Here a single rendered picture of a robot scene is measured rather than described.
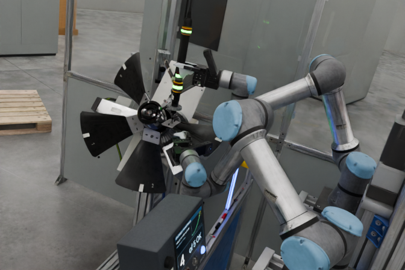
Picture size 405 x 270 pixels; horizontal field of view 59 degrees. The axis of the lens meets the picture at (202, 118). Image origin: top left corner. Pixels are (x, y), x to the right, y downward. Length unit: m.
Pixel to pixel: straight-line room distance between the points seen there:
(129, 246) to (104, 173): 2.16
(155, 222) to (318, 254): 0.41
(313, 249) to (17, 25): 6.58
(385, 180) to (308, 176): 1.07
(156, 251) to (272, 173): 0.39
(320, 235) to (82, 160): 2.38
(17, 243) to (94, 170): 0.76
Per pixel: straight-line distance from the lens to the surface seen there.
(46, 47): 7.38
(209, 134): 1.59
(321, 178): 2.31
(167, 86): 2.00
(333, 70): 1.41
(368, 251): 1.39
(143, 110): 1.65
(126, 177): 1.59
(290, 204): 1.01
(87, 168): 3.10
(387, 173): 1.29
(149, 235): 0.88
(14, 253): 2.72
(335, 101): 1.57
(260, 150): 1.03
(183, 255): 0.96
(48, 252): 2.69
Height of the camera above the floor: 1.81
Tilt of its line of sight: 21 degrees down
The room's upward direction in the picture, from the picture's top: 11 degrees clockwise
